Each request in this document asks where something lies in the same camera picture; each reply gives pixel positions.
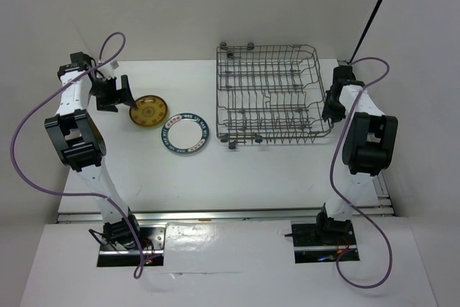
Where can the grey wire dish rack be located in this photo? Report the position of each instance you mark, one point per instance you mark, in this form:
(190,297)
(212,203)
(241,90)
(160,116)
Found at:
(269,95)

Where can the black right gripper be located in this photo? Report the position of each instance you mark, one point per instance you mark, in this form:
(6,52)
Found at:
(328,113)

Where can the yellow patterned plate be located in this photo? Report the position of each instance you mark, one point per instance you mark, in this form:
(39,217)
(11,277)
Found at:
(150,111)

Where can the white plate teal rim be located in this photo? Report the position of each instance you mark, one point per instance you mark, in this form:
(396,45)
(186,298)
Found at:
(185,134)

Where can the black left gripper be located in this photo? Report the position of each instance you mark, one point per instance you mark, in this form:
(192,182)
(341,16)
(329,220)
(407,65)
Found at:
(115,96)

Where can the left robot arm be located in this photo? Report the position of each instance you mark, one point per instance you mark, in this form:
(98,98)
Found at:
(80,145)

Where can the right side aluminium rail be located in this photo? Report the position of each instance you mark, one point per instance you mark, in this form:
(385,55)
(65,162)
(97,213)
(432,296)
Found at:
(383,196)

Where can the aluminium table edge rail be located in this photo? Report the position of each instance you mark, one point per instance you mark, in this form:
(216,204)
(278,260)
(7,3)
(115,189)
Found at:
(239,215)

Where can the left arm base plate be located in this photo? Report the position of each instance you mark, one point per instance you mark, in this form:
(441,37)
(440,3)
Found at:
(113,254)

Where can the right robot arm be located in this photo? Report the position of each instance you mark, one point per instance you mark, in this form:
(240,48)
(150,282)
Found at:
(366,148)

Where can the black corner pole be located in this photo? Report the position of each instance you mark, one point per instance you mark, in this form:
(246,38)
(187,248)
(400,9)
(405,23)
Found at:
(365,31)

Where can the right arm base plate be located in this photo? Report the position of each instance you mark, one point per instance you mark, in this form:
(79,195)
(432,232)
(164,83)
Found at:
(308,247)

